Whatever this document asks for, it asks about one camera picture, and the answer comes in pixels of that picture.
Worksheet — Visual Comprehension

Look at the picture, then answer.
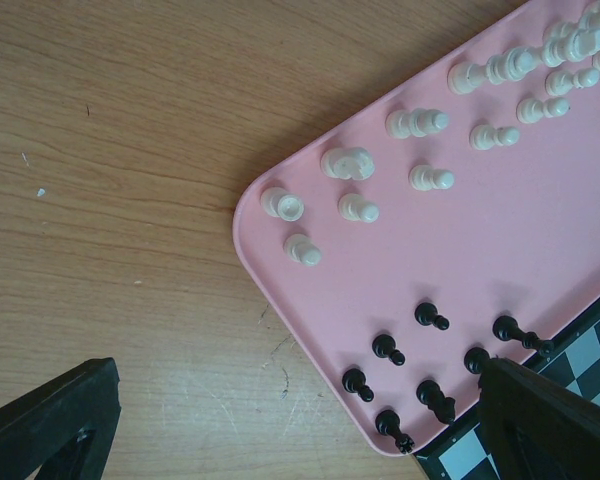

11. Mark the white king piece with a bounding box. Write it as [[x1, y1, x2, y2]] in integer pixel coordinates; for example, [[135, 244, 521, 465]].
[[540, 29, 600, 68]]

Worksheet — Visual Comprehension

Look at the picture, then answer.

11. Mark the pink plastic tray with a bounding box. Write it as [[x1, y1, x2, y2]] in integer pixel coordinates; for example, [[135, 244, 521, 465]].
[[233, 1, 600, 457]]

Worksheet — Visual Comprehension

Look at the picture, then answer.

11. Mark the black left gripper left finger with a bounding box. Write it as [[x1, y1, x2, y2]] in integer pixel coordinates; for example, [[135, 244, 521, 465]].
[[0, 358, 121, 479]]

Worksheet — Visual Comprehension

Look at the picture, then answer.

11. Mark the black knight piece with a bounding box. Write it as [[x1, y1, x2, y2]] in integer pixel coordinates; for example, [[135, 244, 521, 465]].
[[416, 379, 456, 425]]

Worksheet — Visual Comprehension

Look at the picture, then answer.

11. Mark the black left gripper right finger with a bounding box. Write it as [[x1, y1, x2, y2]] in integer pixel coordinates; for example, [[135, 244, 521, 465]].
[[478, 358, 600, 479]]

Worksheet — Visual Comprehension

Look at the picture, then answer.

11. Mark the black rook piece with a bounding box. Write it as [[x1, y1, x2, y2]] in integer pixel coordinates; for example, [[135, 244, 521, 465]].
[[375, 409, 415, 454]]

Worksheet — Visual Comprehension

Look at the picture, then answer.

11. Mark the black and white chessboard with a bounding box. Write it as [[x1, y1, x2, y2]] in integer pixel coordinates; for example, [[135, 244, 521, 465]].
[[415, 298, 600, 479]]

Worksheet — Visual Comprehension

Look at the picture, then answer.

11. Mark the white knight piece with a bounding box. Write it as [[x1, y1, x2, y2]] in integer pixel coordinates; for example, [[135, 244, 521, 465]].
[[321, 147, 375, 181]]

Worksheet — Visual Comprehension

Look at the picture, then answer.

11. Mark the black pawn piece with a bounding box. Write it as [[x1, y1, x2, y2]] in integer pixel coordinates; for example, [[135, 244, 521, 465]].
[[342, 368, 374, 403], [414, 302, 450, 331], [372, 334, 405, 366]]

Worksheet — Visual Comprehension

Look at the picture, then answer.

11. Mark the white bishop piece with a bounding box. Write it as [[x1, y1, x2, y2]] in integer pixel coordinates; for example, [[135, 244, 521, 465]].
[[385, 108, 450, 139], [543, 1, 600, 41]]

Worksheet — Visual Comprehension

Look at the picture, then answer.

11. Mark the black bishop piece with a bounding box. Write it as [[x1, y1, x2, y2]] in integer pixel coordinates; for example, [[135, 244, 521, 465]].
[[464, 347, 491, 375]]

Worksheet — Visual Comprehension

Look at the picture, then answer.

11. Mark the white queen piece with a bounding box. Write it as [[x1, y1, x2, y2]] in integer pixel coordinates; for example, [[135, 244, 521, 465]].
[[447, 46, 543, 95]]

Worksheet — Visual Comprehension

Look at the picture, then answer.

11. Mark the white rook piece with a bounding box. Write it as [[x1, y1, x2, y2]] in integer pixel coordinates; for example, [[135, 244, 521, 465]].
[[260, 187, 304, 222]]

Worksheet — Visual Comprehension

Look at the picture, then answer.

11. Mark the white pawn piece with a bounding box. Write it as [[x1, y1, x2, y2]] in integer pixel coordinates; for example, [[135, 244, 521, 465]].
[[338, 193, 379, 223], [284, 234, 322, 266], [545, 68, 600, 97], [469, 124, 520, 151], [516, 97, 571, 124], [409, 165, 455, 191]]

